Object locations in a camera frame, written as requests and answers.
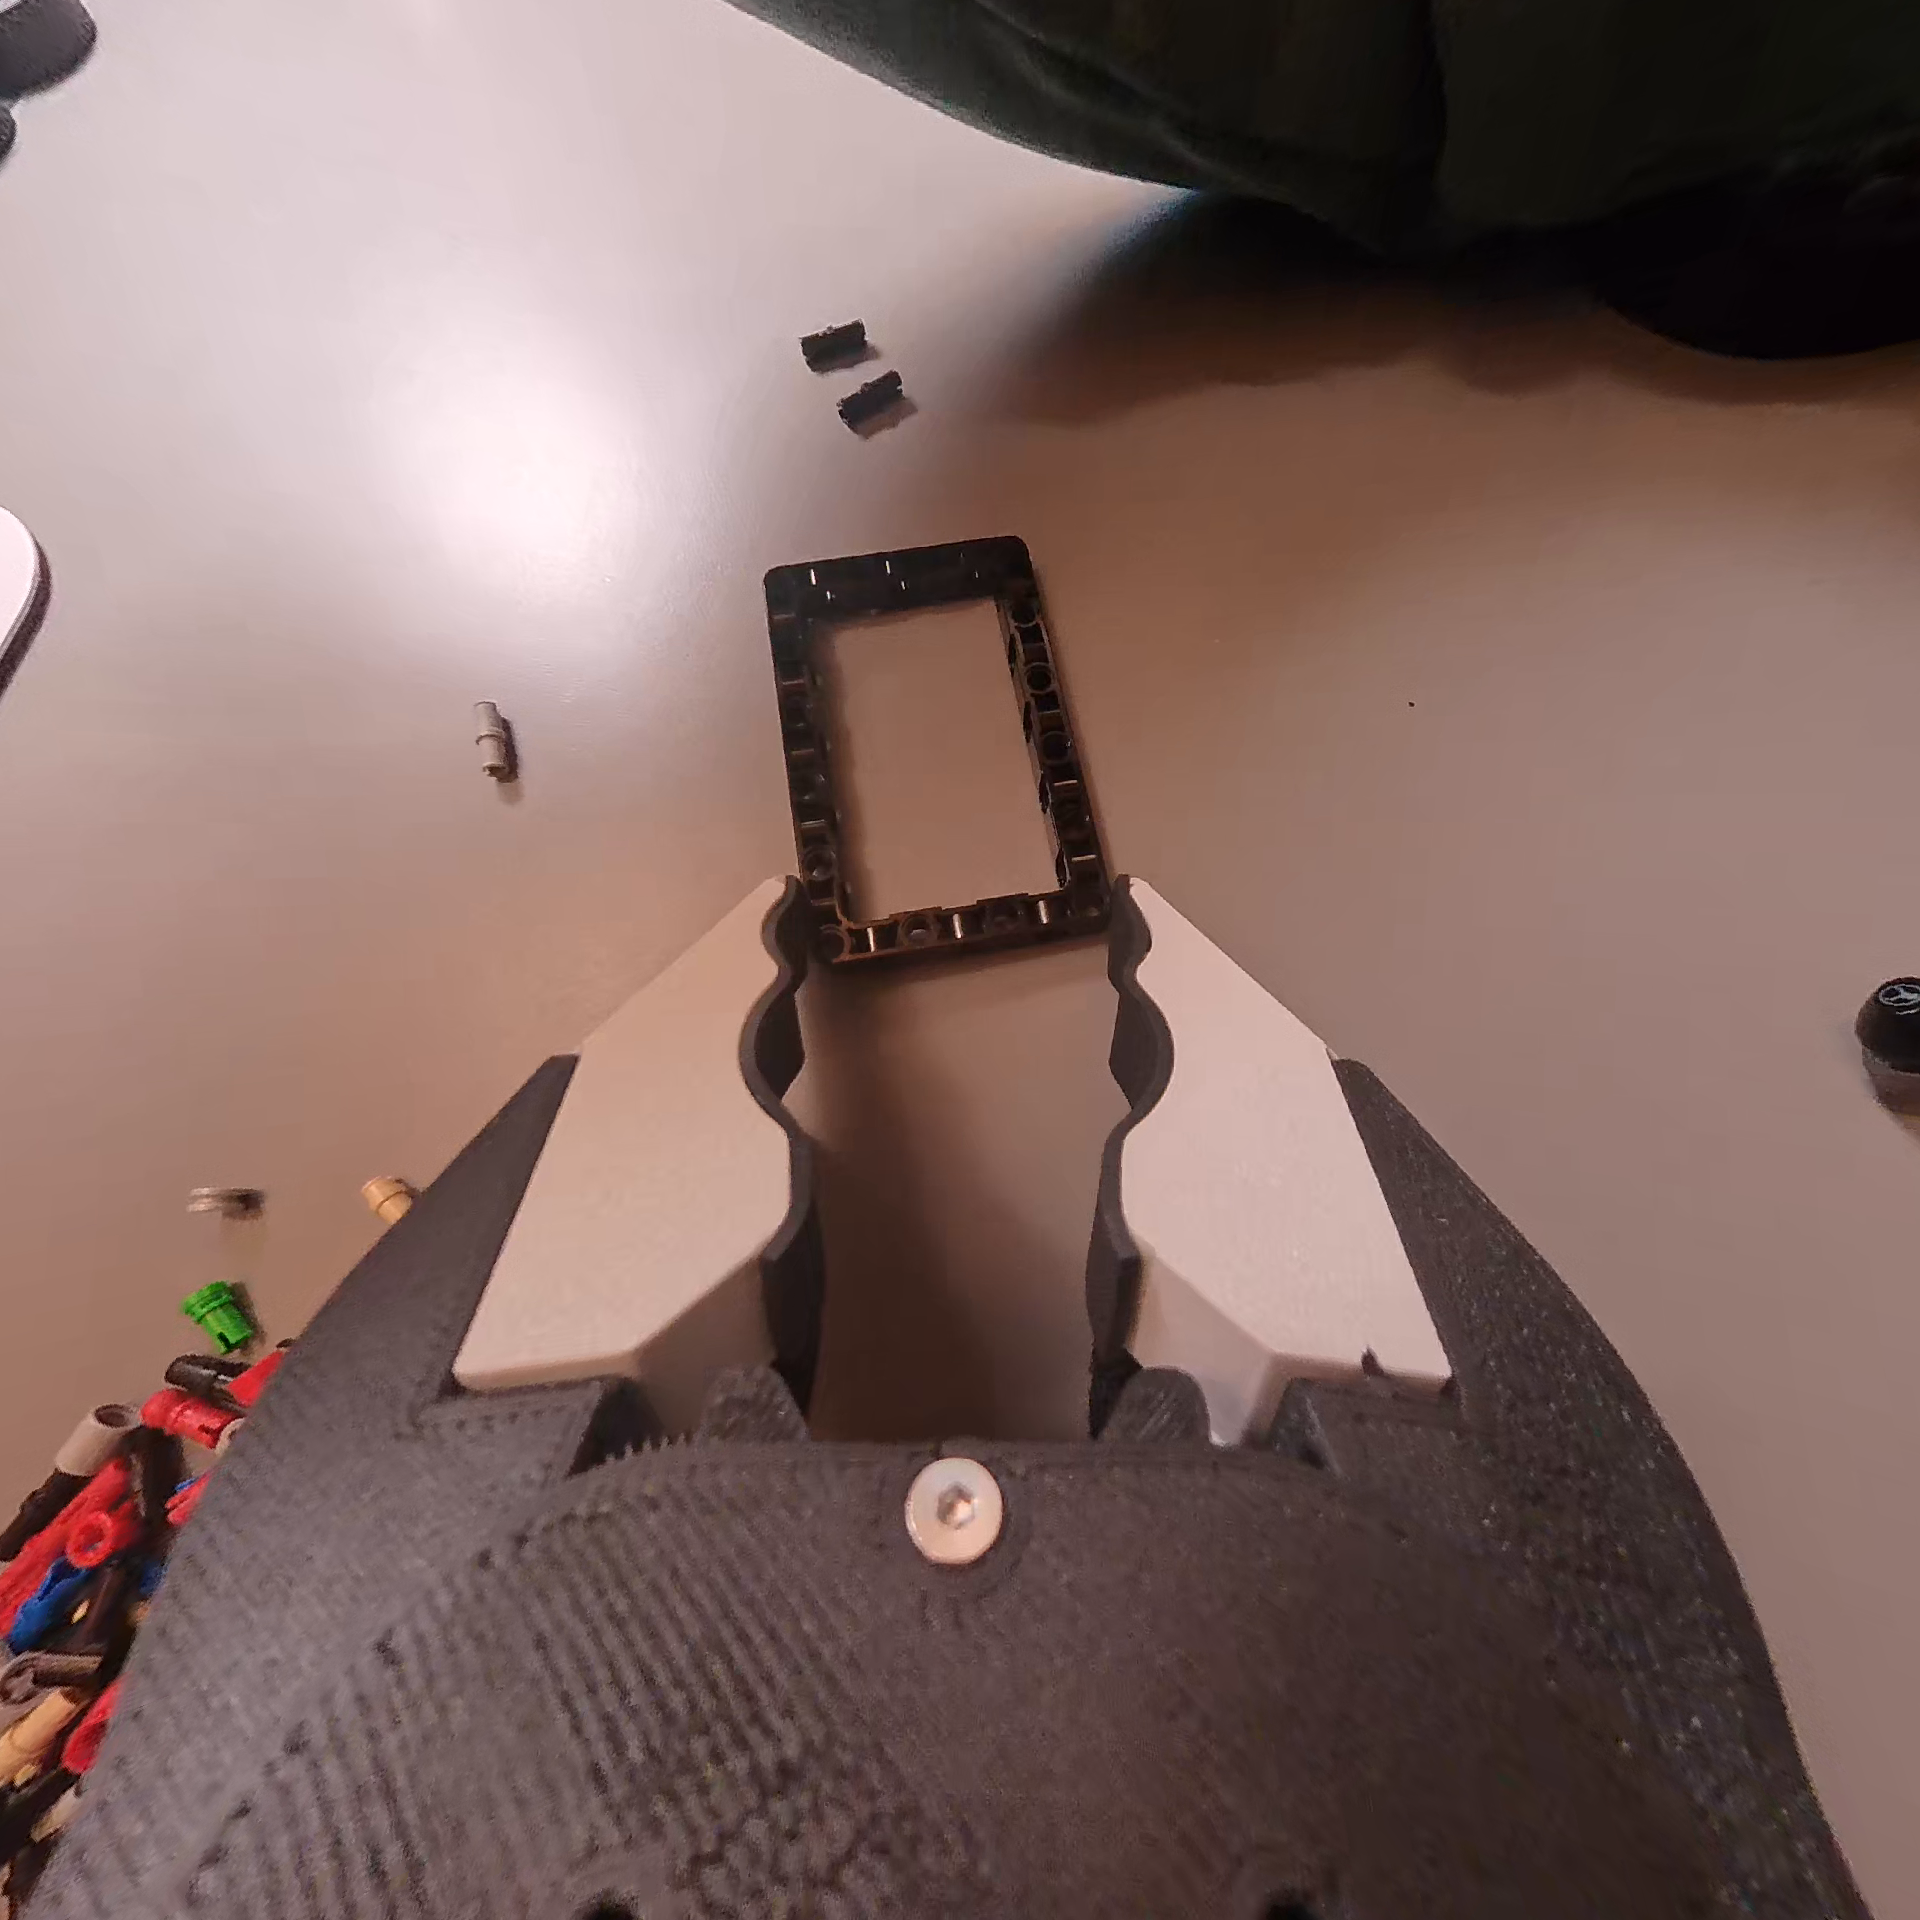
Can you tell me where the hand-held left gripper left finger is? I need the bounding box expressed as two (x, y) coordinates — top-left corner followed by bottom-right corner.
(452, 872), (828, 1420)

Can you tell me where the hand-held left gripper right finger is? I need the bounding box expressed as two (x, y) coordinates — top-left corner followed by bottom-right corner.
(1087, 872), (1453, 1449)

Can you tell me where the white book stand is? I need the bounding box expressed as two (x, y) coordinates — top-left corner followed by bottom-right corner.
(0, 508), (51, 699)

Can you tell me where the black lego frame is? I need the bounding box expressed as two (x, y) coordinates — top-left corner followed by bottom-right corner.
(761, 535), (1116, 969)

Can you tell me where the pile of lego pieces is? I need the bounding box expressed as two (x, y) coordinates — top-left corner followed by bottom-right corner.
(0, 1169), (422, 1853)

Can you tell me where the person's green hoodie torso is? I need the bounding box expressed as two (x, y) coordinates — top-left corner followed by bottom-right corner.
(719, 0), (1920, 265)

